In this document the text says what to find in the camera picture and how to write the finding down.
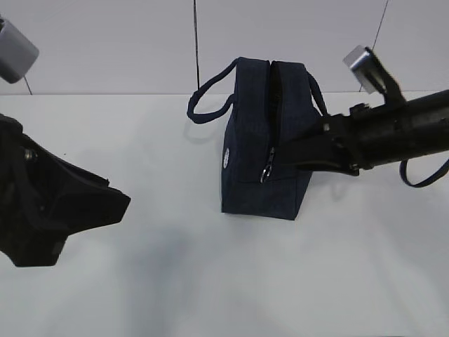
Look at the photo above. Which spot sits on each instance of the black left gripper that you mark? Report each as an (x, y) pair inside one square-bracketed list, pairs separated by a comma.
[(81, 201)]

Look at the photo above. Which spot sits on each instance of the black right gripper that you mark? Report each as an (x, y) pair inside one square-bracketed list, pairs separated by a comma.
[(338, 150)]

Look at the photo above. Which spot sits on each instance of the navy blue lunch bag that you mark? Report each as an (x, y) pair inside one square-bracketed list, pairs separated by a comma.
[(272, 104)]

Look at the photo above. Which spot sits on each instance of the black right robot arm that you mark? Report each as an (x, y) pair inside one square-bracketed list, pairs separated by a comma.
[(370, 137)]

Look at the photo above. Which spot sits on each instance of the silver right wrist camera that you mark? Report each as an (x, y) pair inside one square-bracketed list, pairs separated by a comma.
[(371, 74)]

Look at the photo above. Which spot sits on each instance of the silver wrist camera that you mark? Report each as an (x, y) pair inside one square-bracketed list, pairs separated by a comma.
[(371, 74), (18, 53)]

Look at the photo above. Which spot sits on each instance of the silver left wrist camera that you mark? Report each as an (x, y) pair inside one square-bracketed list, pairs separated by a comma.
[(18, 53)]

